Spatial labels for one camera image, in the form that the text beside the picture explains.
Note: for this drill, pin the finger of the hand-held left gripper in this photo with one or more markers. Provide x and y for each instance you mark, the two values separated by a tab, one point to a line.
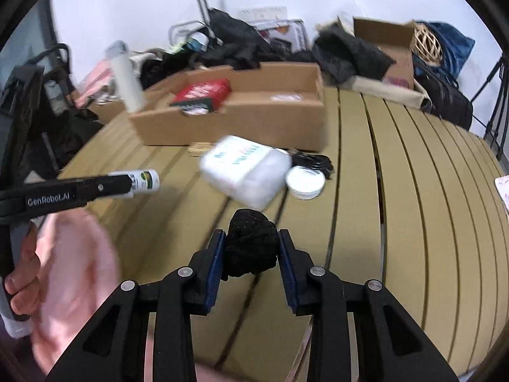
107	186

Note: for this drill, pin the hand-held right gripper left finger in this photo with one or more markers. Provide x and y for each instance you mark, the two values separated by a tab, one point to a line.
214	270

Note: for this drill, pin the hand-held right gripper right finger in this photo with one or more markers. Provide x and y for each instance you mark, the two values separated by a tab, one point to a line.
287	270

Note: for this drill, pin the white bottle with green label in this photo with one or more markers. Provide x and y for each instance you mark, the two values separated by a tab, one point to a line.
145	180

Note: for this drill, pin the black knit cloth bundle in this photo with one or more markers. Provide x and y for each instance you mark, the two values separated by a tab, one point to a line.
250	242

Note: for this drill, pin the long cardboard box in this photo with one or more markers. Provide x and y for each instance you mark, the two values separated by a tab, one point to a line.
254	123

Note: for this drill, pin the person's left hand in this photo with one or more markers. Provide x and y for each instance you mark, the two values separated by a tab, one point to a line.
24	258

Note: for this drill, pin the black chair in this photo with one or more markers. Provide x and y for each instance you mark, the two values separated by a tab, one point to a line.
59	127

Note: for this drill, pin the white round jar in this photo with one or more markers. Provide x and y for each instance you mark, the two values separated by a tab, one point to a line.
304	183

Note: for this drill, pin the pink packet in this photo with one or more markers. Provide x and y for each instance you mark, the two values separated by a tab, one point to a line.
95	83

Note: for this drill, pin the white tissue pack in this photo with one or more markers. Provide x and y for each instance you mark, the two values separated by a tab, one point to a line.
246	171

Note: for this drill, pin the white tube with grey cap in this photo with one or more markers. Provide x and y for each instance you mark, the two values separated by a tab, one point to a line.
127	79

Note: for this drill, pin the red packet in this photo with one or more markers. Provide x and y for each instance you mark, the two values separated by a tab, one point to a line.
202	91

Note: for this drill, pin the pile of black clothes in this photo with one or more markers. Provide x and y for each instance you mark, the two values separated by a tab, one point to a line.
238	43

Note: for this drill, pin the beige cloth bag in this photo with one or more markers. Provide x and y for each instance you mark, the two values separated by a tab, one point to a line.
389	93

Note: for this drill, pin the black crumpled cloth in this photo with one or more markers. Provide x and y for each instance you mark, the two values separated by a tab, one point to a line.
350	55

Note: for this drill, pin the white paper sheet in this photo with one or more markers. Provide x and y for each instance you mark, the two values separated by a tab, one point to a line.
503	193

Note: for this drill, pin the printed product box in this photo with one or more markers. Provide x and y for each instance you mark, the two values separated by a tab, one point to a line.
286	34

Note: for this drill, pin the black bag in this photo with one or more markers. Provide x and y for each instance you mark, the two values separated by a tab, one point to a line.
449	99

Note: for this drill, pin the square open cardboard box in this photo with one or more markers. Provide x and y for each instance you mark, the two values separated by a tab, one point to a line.
397	59

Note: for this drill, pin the wicker ball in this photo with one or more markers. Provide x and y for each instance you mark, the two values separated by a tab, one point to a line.
427	43

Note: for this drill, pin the black metal stand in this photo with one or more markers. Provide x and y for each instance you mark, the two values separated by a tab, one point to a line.
497	99

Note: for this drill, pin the blue bag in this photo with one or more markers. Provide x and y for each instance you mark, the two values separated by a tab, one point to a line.
455	47

